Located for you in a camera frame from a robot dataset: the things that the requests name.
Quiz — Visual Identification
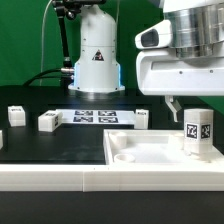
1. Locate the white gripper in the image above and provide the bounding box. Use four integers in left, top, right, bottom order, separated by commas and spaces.
136, 49, 224, 122

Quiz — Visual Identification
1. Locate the white square tabletop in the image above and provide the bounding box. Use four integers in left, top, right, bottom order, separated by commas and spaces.
103, 129, 224, 165

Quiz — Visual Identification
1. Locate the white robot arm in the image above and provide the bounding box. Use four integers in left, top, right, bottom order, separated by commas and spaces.
69, 0, 224, 112

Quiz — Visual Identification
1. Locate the white marker sheet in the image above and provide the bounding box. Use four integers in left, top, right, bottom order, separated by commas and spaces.
59, 109, 135, 125

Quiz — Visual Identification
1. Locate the white U-shaped obstacle fence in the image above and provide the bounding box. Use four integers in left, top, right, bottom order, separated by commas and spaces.
0, 163, 224, 192

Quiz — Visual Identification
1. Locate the black cable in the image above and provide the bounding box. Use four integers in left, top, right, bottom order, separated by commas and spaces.
22, 68, 75, 88

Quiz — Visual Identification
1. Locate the grey cable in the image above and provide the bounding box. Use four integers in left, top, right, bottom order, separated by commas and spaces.
39, 0, 54, 87

